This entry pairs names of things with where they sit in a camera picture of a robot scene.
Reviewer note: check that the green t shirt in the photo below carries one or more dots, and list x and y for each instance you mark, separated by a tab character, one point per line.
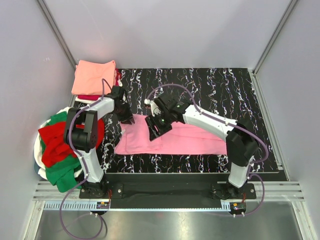
62	174

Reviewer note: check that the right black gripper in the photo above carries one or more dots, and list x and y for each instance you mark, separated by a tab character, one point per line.
152	121

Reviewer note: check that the slotted cable duct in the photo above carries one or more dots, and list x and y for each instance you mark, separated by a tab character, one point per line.
116	206

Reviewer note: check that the folded peach t shirt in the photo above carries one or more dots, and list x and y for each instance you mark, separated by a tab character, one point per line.
88	77

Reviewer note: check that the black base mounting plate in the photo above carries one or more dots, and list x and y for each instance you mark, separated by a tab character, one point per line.
225	191

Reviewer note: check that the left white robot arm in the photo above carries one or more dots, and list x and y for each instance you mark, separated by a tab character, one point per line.
81	133

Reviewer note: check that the red t shirt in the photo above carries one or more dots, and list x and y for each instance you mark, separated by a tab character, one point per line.
56	150

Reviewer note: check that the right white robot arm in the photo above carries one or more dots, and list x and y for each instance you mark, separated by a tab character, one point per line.
240	145

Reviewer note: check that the aluminium rail profile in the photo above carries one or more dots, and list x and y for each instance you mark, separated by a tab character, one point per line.
273	191

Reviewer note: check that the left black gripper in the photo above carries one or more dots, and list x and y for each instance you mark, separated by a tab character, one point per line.
128	116

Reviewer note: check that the pink t shirt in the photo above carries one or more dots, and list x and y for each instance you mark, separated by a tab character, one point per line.
183	139

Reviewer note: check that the right aluminium frame post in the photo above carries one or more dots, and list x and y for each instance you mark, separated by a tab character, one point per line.
276	33

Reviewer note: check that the folded magenta t shirt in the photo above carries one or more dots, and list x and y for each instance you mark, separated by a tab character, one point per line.
118	78

